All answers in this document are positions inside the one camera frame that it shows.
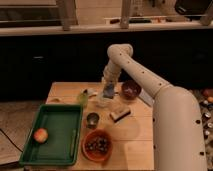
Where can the orange bowl with beads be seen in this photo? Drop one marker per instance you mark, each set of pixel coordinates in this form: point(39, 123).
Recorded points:
point(97, 146)

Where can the blue sponge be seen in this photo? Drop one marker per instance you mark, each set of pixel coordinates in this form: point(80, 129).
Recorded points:
point(108, 91)

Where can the small metal cup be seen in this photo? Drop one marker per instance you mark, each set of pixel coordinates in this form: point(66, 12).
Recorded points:
point(92, 120)

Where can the green plastic tray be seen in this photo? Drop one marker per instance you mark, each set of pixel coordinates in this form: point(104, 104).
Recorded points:
point(63, 125)

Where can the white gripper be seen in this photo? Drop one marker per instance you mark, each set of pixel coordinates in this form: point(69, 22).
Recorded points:
point(109, 77)

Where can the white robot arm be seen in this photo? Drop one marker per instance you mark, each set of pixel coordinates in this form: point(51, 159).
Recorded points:
point(177, 125)

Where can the green pear toy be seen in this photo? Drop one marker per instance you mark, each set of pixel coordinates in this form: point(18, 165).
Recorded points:
point(82, 99)

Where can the white small object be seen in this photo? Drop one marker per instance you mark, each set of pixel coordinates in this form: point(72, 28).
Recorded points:
point(90, 92)

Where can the white paper cup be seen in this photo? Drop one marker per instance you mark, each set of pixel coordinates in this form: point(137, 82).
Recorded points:
point(102, 101)

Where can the dark purple bowl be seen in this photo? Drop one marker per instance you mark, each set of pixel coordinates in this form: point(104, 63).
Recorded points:
point(130, 90)

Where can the red yellow apple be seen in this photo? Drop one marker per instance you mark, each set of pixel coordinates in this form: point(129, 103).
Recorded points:
point(40, 135)

